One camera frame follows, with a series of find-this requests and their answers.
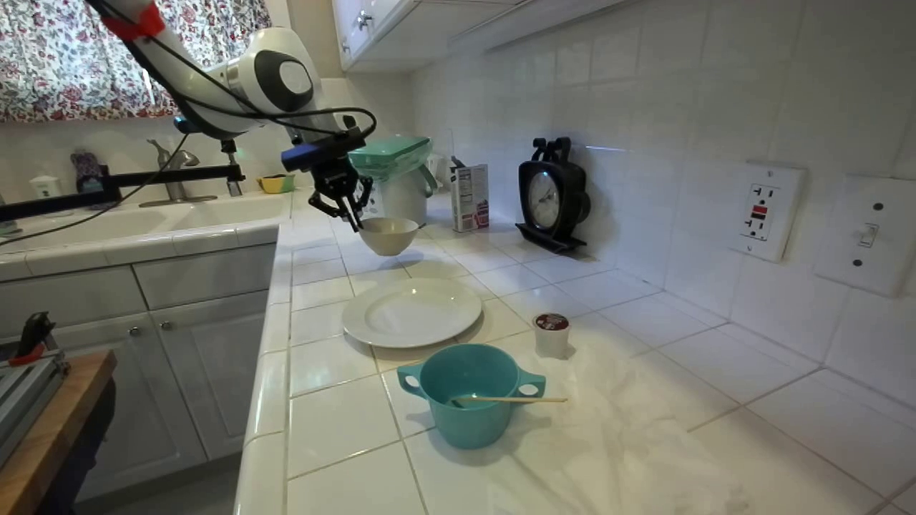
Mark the black mantel clock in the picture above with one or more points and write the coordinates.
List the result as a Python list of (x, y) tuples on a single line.
[(552, 198)]

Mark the white crumpled cloth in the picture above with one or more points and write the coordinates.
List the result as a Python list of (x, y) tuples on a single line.
[(620, 440)]

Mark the white printed carton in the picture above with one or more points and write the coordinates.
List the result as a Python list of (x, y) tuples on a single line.
[(470, 198)]

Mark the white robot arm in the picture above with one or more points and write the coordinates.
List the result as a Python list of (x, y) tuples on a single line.
[(268, 82)]

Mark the white power outlet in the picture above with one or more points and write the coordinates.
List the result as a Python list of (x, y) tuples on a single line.
[(765, 213)]

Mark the red and black clamp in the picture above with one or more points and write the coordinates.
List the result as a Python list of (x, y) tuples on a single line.
[(34, 332)]

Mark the black horizontal mounting rail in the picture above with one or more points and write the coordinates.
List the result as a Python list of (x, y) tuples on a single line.
[(161, 178)]

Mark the pale long spoon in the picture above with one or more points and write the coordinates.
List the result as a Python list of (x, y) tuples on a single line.
[(510, 399)]

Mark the black camera stand pole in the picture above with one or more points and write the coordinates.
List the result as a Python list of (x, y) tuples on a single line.
[(231, 162)]

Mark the white wall cabinet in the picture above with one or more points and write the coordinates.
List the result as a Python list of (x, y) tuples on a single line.
[(402, 32)]

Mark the white coffee pod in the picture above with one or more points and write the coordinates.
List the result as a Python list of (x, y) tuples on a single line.
[(552, 337)]

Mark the floral window curtain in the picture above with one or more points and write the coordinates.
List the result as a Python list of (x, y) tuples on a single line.
[(59, 59)]

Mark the white sink basin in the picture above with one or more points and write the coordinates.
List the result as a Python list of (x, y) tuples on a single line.
[(115, 234)]

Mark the metal sink faucet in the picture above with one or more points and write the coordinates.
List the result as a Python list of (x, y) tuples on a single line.
[(177, 175)]

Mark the white base cabinet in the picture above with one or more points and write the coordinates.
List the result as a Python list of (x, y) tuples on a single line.
[(190, 362)]

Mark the small yellow bowl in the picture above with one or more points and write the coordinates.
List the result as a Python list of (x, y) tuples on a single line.
[(274, 183)]

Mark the grey metal frame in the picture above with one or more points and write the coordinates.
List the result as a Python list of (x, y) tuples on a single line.
[(22, 395)]

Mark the dark soap bottle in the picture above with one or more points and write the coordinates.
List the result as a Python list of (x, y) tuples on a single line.
[(89, 172)]

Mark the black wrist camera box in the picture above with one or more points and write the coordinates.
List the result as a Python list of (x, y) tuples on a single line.
[(303, 155)]

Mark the white bin with green liner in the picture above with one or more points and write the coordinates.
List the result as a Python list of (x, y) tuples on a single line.
[(402, 166)]

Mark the cream ceramic bowl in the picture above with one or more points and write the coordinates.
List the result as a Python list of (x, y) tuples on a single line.
[(391, 235)]

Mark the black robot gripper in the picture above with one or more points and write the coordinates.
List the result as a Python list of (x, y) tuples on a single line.
[(341, 172)]

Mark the white light switch plate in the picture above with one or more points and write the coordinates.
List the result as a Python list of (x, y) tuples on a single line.
[(870, 235)]

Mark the wooden work table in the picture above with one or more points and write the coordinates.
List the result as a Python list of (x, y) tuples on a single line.
[(59, 431)]

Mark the white dinner plate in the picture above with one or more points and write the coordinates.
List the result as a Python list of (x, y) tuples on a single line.
[(414, 312)]

